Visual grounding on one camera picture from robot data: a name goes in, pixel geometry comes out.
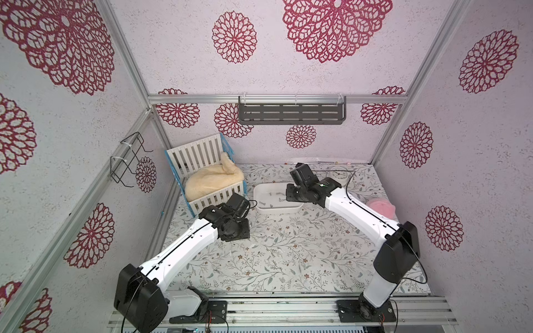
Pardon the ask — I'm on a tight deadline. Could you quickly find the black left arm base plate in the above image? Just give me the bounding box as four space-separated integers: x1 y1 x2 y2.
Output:
169 300 228 324

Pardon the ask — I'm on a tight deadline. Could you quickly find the white alarm clock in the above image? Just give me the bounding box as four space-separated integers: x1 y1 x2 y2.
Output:
327 166 353 186

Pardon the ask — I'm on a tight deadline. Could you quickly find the dark grey wall shelf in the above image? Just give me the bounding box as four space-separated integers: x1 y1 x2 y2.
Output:
237 97 346 126

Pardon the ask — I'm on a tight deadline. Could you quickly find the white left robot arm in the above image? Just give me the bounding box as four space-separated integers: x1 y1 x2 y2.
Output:
114 193 255 332

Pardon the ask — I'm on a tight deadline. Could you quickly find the white plastic storage box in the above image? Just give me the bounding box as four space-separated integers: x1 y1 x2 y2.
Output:
253 183 303 215

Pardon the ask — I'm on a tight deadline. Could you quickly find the beige plush cloth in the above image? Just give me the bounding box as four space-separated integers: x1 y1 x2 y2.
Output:
185 152 244 201

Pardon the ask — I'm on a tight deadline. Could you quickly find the silver screw in box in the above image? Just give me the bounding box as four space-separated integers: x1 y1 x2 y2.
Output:
258 191 287 209

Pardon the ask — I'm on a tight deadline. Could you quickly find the black wire wall rack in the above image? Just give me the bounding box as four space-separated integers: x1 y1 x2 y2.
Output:
109 131 153 188

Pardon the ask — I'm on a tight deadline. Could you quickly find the white slatted blue basket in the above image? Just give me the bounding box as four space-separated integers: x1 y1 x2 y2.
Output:
165 133 247 216

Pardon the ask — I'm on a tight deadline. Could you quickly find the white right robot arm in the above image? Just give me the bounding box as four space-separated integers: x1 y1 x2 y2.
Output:
286 163 420 312

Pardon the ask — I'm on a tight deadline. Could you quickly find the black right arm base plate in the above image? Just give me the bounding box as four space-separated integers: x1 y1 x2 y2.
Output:
336 296 397 324

